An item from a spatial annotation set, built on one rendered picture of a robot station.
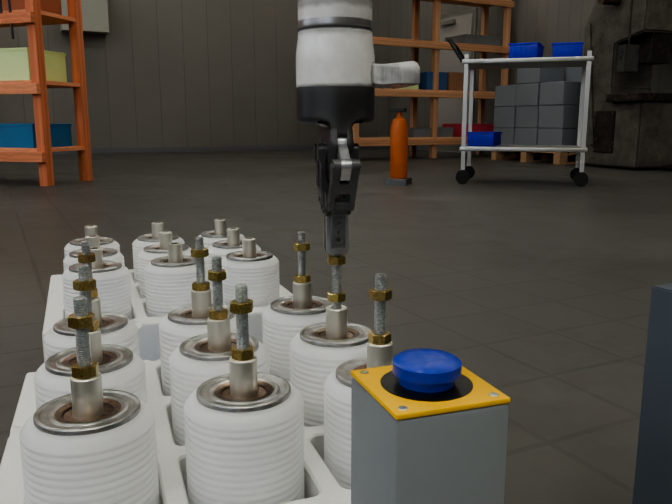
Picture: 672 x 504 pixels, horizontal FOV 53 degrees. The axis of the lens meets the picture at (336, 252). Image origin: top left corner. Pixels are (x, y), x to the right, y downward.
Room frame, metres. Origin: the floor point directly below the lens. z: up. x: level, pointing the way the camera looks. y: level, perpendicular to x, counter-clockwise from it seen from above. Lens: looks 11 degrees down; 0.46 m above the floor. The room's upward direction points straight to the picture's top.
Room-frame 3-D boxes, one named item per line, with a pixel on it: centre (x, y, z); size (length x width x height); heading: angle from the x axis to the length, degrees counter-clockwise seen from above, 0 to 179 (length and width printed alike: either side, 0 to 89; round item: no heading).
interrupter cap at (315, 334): (0.66, 0.00, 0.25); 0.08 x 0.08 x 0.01
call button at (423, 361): (0.37, -0.05, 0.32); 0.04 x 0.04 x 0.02
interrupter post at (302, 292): (0.77, 0.04, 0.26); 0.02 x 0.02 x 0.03
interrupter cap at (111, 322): (0.70, 0.26, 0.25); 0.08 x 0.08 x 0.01
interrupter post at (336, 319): (0.66, 0.00, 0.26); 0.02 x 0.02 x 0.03
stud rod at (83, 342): (0.47, 0.19, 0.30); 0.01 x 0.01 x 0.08
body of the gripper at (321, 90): (0.66, 0.00, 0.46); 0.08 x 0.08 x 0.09
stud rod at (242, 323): (0.51, 0.07, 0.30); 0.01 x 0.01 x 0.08
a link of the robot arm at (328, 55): (0.67, -0.02, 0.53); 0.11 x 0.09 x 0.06; 99
